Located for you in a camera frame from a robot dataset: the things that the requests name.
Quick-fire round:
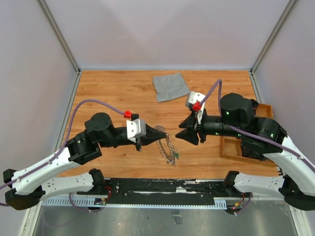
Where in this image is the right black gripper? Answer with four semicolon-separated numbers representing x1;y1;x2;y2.
175;108;244;145

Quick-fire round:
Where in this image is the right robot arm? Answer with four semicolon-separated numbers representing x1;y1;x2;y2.
176;91;315;211

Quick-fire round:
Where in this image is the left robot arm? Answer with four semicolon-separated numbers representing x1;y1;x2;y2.
3;113;167;210

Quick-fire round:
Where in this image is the wooden compartment tray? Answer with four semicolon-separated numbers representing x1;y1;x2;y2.
220;103;279;168

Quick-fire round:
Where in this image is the grey cloth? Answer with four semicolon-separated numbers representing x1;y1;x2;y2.
153;72;190;103

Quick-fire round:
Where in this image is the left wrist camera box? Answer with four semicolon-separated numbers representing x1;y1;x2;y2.
126;118;146;143

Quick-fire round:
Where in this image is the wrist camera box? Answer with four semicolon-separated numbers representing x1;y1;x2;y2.
185;91;205;123
126;118;146;143

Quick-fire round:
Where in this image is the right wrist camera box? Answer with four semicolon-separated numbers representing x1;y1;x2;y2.
185;91;205;123

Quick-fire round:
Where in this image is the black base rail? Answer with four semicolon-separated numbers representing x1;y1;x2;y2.
86;178;243;206

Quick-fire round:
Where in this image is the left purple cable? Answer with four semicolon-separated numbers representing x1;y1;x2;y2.
0;99;133;207

